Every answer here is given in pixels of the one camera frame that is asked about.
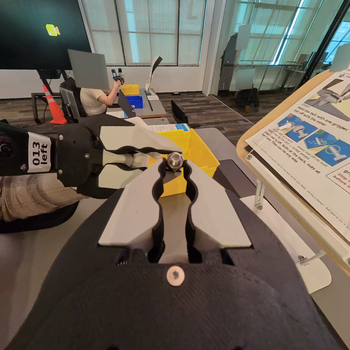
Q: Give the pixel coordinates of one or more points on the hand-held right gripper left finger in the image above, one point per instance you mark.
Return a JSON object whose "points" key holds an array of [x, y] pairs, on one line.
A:
{"points": [[131, 219]]}

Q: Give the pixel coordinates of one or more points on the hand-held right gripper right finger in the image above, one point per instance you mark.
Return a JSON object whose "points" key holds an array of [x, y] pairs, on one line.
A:
{"points": [[219, 219]]}

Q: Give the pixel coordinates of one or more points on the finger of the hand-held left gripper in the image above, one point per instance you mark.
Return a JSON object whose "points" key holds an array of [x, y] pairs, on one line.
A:
{"points": [[142, 139], [123, 176]]}

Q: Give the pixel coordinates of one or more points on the silver hex bolt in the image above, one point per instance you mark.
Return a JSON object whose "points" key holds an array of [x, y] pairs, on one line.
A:
{"points": [[175, 160]]}

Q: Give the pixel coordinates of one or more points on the yellow plastic bin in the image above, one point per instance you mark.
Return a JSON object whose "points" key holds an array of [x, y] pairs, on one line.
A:
{"points": [[199, 150]]}

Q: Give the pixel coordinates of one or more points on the person's left forearm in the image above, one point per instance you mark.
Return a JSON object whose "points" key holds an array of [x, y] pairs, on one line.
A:
{"points": [[33, 194]]}

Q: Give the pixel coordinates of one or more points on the person's left hand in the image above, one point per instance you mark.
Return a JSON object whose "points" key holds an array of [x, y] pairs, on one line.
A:
{"points": [[123, 159]]}

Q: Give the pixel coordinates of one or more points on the blue white paper sheet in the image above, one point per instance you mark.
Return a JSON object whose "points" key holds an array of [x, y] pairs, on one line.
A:
{"points": [[169, 127]]}

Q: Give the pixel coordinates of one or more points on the blue plastic bin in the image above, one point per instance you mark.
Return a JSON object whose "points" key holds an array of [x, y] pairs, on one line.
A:
{"points": [[134, 101]]}

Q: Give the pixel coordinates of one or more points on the black chair back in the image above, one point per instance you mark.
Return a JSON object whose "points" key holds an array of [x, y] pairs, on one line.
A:
{"points": [[180, 115]]}

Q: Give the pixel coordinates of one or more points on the small yellow bin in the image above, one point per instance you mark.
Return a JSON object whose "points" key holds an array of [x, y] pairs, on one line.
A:
{"points": [[130, 89]]}

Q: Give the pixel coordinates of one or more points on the orange traffic cone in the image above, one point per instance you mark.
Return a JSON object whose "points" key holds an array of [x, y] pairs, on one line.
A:
{"points": [[54, 106]]}

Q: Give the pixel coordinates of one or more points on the black office chair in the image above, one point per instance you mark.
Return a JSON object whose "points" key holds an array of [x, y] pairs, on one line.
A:
{"points": [[71, 101]]}

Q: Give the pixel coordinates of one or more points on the black round pad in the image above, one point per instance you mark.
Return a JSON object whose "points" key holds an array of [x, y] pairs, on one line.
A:
{"points": [[38, 221]]}

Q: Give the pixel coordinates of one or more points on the wooden document stand white base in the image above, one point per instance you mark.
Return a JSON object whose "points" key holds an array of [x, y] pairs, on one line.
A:
{"points": [[306, 262]]}

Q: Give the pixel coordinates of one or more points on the printed instruction sheet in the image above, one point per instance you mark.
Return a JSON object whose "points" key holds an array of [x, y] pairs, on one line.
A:
{"points": [[311, 153]]}

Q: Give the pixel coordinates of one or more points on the dark wall screen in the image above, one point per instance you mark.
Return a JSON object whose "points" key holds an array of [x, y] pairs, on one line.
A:
{"points": [[33, 27]]}

